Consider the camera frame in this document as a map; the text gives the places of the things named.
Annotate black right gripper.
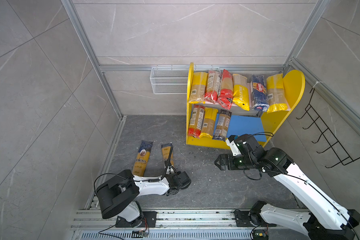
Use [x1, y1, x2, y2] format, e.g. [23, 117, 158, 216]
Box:
[213, 153, 256, 170]

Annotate blue clear spaghetti bag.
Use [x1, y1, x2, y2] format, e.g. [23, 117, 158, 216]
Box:
[213, 110, 232, 141]

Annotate red clear spaghetti bag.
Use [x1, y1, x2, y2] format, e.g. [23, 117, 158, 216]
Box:
[188, 105, 205, 139]

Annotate short yellow spaghetti bag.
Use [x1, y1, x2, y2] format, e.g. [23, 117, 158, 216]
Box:
[200, 108, 218, 139]

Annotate yellow Pastatime spaghetti bag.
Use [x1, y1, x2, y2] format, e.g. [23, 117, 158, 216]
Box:
[233, 74, 250, 111]

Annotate blue Barilla spaghetti box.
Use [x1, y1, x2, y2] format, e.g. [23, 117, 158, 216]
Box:
[251, 75, 270, 112]

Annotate long yellow spaghetti bag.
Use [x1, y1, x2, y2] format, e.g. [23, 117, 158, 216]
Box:
[267, 74, 290, 113]

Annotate yellow topped spaghetti bag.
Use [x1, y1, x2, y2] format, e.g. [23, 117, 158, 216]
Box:
[189, 72, 208, 104]

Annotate red labelled spaghetti bag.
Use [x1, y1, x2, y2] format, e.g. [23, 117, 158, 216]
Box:
[204, 70, 222, 104]

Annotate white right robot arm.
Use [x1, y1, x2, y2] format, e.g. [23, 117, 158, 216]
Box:
[215, 134, 360, 240]

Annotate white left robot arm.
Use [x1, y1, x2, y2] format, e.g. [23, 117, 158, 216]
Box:
[94, 170, 192, 228]

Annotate yellow shelf with coloured boards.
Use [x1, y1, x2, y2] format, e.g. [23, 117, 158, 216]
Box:
[186, 63, 306, 150]

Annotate blue Ankara spaghetti bag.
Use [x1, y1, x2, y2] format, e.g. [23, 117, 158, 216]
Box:
[132, 141, 153, 177]

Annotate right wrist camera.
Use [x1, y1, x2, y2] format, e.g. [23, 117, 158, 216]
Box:
[225, 135, 249, 157]

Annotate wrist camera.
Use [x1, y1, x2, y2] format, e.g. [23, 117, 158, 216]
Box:
[225, 135, 249, 157]
[166, 166, 177, 175]

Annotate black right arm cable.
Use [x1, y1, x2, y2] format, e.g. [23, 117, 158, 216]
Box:
[239, 131, 360, 240]

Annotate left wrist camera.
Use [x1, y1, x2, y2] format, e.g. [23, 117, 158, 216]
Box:
[166, 166, 177, 175]

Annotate black corrugated cable conduit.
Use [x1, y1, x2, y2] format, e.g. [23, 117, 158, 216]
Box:
[148, 143, 175, 183]

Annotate white wire mesh basket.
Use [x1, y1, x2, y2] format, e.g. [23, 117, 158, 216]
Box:
[150, 63, 222, 95]

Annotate black wire hook rack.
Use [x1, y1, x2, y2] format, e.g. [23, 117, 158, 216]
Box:
[296, 89, 360, 169]

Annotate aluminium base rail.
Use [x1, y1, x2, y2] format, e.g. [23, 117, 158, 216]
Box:
[69, 209, 306, 240]

